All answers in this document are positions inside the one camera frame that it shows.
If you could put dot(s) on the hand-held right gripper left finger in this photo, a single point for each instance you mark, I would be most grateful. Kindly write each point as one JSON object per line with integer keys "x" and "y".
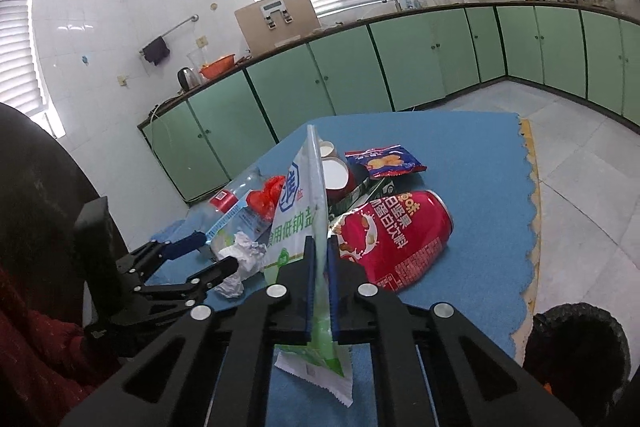
{"x": 310, "y": 292}

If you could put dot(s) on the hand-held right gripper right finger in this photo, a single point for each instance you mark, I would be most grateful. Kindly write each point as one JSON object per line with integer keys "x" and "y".
{"x": 331, "y": 292}

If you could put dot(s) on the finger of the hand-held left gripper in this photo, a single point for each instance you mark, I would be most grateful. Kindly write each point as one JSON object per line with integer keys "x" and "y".
{"x": 220, "y": 271}
{"x": 185, "y": 244}

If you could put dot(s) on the white tissue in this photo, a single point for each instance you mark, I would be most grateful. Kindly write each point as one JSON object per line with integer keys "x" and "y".
{"x": 245, "y": 257}

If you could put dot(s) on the clear plastic bottle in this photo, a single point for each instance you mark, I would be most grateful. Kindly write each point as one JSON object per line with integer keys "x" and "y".
{"x": 232, "y": 212}

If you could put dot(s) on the red plastic wrapper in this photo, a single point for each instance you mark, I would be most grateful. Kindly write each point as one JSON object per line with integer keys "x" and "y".
{"x": 265, "y": 199}

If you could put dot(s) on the white green salt bag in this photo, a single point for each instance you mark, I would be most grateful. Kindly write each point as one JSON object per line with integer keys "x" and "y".
{"x": 300, "y": 207}

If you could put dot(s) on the red snack bag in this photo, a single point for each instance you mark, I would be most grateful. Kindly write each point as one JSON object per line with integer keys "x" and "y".
{"x": 400, "y": 237}

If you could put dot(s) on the green white wrapper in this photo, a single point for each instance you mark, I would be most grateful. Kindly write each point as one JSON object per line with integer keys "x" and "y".
{"x": 376, "y": 187}

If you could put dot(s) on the red paper cup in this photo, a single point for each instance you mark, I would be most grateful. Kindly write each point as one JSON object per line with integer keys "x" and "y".
{"x": 336, "y": 177}

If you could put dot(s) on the blue snack packet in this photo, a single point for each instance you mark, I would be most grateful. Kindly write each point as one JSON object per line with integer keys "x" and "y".
{"x": 387, "y": 162}

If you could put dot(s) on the small white paper cup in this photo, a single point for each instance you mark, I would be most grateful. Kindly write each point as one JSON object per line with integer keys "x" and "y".
{"x": 327, "y": 149}

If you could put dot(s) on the black trash bin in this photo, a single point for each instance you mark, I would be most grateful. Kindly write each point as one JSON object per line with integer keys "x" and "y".
{"x": 575, "y": 357}

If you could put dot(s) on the person's left forearm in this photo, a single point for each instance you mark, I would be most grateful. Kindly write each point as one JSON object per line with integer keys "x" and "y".
{"x": 40, "y": 357}

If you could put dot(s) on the steel electric kettle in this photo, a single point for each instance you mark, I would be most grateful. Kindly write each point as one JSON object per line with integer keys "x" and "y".
{"x": 187, "y": 79}

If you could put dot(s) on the blue tablecloth table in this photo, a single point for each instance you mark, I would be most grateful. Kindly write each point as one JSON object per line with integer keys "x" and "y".
{"x": 480, "y": 217}

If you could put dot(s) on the orange plastic basin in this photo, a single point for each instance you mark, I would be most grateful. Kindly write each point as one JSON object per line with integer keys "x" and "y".
{"x": 217, "y": 66}

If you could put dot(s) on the clear measuring jug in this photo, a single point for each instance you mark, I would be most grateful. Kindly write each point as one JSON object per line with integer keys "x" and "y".
{"x": 195, "y": 59}

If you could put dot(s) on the dark hanging towel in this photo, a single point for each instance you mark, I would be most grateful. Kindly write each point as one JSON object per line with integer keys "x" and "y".
{"x": 156, "y": 51}

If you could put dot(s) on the wooden table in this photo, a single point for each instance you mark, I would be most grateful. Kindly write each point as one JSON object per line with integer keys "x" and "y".
{"x": 531, "y": 207}

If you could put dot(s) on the green lower kitchen cabinets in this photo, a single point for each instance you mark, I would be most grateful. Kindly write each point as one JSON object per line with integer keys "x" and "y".
{"x": 350, "y": 67}

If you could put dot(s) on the brown cardboard box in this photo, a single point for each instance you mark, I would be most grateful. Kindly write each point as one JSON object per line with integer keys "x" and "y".
{"x": 275, "y": 32}

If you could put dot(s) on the narrow white window blind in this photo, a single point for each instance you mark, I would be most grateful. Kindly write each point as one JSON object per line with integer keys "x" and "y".
{"x": 22, "y": 47}

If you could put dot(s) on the steel towel rail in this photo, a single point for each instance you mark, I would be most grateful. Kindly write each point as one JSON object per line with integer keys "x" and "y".
{"x": 177, "y": 27}

